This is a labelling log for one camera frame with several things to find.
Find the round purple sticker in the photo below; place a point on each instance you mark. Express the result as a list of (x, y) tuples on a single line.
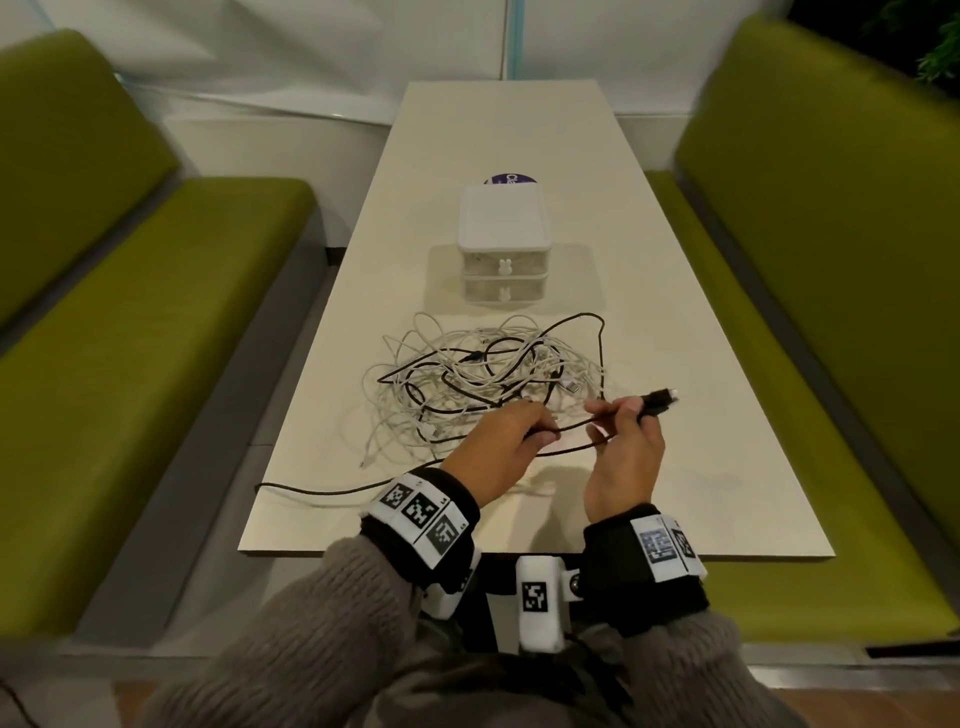
[(510, 179)]

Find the person's right forearm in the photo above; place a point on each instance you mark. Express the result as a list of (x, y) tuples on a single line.
[(697, 675)]

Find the person's right hand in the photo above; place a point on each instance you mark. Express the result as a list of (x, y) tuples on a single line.
[(630, 465)]

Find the black right marker wristband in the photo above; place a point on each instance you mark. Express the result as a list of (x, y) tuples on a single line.
[(622, 585)]

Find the black marker wristband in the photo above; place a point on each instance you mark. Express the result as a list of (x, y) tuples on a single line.
[(420, 514), (622, 585)]

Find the person's left hand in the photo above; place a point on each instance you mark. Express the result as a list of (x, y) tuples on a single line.
[(499, 450)]

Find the black left marker wristband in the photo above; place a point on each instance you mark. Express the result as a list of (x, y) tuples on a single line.
[(420, 514)]

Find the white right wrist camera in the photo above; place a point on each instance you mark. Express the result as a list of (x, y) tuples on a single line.
[(536, 630)]

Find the beige table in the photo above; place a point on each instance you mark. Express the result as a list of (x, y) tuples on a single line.
[(510, 127)]

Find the person's left forearm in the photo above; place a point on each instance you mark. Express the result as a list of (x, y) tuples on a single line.
[(300, 645)]

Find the white drawer box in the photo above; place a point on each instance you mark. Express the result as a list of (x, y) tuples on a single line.
[(504, 217)]

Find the green leafy plant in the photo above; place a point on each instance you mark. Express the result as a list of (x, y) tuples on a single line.
[(941, 60)]

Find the light blue vertical strip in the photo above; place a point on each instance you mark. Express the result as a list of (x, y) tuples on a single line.
[(515, 37)]

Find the person's camouflage trousers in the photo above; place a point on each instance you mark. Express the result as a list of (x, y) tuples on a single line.
[(487, 690)]

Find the green bench sofa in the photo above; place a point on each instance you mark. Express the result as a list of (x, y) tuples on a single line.
[(825, 262), (135, 337)]

